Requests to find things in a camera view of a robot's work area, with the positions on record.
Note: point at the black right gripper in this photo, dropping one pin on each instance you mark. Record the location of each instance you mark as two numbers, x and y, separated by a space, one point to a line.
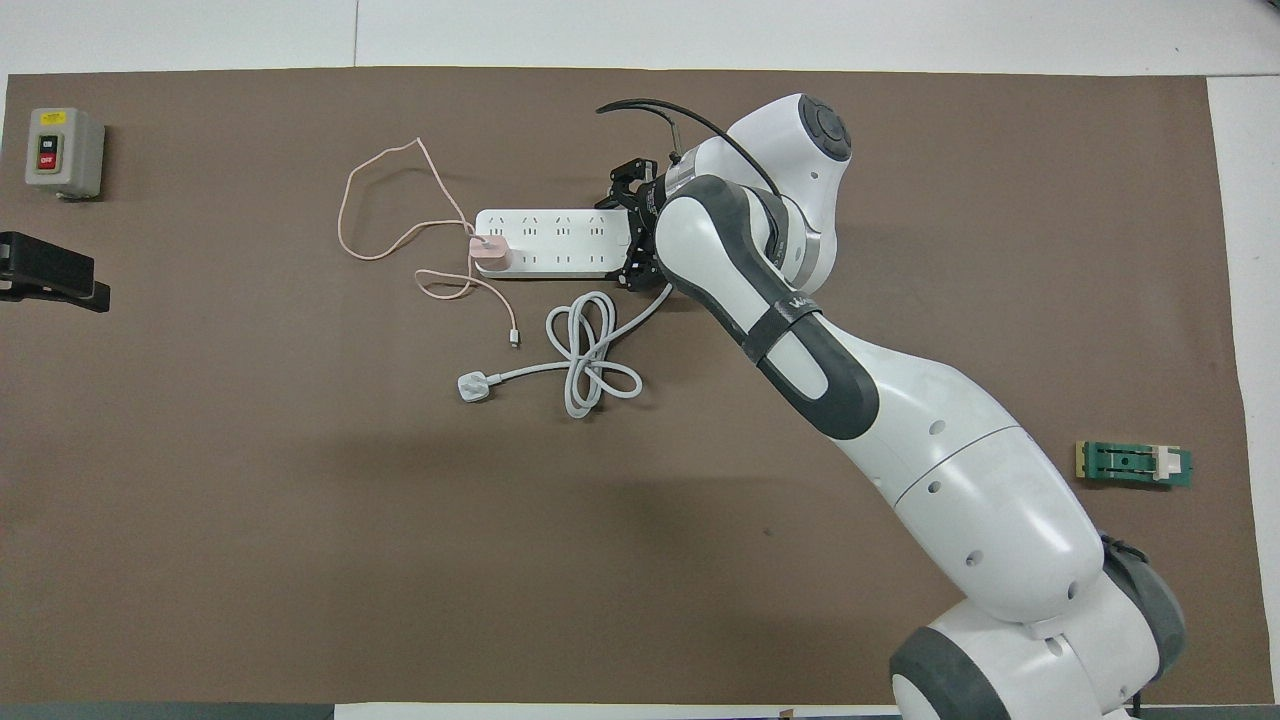
648 205

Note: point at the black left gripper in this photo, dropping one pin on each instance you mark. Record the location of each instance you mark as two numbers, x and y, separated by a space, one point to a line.
25 262

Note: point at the white power strip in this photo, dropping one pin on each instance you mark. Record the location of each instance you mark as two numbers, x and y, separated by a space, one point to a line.
560 243

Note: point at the pink wall charger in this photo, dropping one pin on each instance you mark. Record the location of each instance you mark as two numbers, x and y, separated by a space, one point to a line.
492 255

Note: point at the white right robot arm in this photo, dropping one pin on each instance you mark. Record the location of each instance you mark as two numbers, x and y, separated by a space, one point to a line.
960 470

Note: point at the brown table mat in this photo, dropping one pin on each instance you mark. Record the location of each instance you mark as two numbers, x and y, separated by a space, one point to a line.
300 560

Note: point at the green circuit board module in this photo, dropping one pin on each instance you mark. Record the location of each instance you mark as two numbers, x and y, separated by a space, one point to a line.
1125 463

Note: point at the grey on-off switch box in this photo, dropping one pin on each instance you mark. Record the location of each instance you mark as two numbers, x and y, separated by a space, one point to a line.
64 150

